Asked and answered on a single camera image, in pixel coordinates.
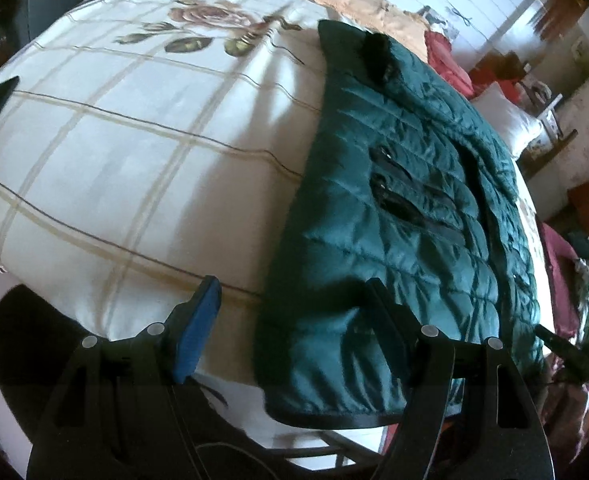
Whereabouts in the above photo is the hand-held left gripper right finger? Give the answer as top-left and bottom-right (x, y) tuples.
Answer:
(365, 277), (555, 480)

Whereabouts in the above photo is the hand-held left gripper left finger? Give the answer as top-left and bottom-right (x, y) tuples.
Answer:
(27, 275), (222, 480)

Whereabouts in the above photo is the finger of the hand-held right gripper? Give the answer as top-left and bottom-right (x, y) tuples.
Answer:
(533, 324), (589, 376)

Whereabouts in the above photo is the green quilted jacket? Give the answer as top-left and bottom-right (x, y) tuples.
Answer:
(254, 19), (548, 431)

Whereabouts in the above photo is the maroon fleece cloth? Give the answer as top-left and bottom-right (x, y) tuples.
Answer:
(539, 220), (583, 341)

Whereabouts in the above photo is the white floral checked bedspread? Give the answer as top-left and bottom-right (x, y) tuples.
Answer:
(0, 0), (560, 480)

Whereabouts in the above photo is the wooden chair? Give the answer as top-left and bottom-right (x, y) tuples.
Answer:
(522, 80), (580, 163)

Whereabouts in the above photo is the white pillow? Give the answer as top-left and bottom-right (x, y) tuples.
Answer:
(469, 82), (543, 158)

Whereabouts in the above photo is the red quilted cloth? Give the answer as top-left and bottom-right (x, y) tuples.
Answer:
(423, 30), (475, 101)

